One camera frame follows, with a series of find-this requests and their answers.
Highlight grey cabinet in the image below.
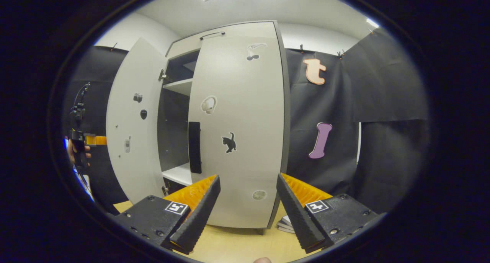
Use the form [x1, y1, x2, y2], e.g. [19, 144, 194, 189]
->
[157, 21, 291, 235]

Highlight black backdrop cloth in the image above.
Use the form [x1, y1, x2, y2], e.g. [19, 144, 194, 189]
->
[285, 28, 429, 214]
[63, 45, 129, 216]

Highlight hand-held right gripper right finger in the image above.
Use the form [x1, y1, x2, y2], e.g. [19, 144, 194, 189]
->
[276, 173, 385, 254]

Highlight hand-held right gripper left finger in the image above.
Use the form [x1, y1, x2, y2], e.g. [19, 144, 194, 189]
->
[115, 175, 221, 255]

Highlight grey cabinet door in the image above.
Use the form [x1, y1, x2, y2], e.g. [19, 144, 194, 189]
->
[188, 21, 290, 230]
[106, 37, 169, 204]

